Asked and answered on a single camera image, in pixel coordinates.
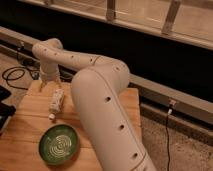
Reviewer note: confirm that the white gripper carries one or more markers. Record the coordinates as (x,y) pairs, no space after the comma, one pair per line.
(49,76)

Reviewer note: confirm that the white plastic bottle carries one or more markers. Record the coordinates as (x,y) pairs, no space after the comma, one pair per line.
(56,103)

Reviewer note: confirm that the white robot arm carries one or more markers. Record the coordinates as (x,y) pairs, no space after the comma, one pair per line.
(95,90)

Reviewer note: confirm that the green ceramic bowl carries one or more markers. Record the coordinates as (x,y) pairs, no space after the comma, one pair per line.
(58,144)

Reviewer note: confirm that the black device at left edge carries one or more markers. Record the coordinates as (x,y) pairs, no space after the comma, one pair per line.
(6,111)

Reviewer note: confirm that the metal window frame rail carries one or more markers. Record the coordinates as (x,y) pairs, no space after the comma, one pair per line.
(186,21)

